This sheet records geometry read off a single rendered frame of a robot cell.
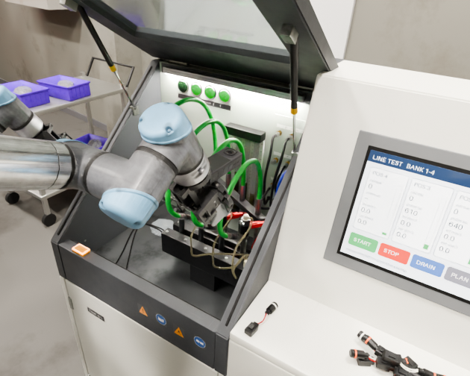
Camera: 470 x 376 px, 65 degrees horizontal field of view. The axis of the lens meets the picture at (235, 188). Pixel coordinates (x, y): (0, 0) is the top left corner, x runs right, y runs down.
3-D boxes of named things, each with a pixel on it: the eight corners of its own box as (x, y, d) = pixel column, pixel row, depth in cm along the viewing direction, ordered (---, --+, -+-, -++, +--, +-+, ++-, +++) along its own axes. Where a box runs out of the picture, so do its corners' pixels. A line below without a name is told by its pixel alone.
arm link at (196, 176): (181, 134, 68) (215, 151, 64) (189, 149, 71) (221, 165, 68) (154, 164, 65) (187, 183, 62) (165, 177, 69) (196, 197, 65)
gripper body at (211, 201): (181, 210, 79) (160, 182, 69) (206, 180, 81) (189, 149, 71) (208, 227, 75) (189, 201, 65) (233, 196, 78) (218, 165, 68)
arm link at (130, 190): (98, 215, 61) (133, 163, 65) (150, 239, 56) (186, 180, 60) (69, 192, 54) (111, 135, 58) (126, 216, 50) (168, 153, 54)
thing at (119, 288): (66, 280, 129) (57, 244, 120) (77, 272, 132) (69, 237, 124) (213, 370, 103) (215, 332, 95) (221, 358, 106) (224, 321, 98)
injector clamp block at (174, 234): (163, 265, 132) (160, 232, 124) (180, 251, 139) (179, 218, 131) (245, 307, 117) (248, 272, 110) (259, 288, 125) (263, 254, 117)
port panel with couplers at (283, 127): (262, 198, 133) (271, 116, 117) (266, 194, 136) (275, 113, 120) (295, 210, 128) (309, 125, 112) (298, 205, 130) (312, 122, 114)
